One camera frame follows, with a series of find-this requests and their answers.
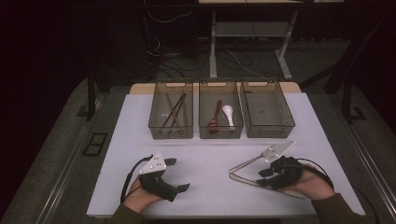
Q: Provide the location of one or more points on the black floor frame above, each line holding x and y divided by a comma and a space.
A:
95, 143

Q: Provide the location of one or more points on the white ceramic spoon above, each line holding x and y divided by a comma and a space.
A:
228, 112

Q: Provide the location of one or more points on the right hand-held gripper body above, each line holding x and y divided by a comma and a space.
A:
286, 175

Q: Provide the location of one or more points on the brown wooden chopstick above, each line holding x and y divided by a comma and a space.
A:
171, 109
184, 113

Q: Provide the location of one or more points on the metal fork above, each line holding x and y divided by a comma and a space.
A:
246, 163

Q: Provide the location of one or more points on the person's left hand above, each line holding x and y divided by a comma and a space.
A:
138, 197

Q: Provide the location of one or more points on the person's right hand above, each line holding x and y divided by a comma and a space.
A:
314, 186

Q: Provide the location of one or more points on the brown wooden spoon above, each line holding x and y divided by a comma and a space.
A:
215, 116

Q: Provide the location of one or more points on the metal floor rail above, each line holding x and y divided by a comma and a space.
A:
62, 180
370, 168

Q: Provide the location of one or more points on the black metal stand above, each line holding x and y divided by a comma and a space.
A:
347, 99
91, 99

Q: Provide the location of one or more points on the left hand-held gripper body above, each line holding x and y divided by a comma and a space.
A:
155, 183

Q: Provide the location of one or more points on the white metal desk frame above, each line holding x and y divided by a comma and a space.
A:
213, 46

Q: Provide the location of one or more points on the transparent grey plastic bin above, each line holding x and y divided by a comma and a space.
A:
158, 129
271, 129
221, 132

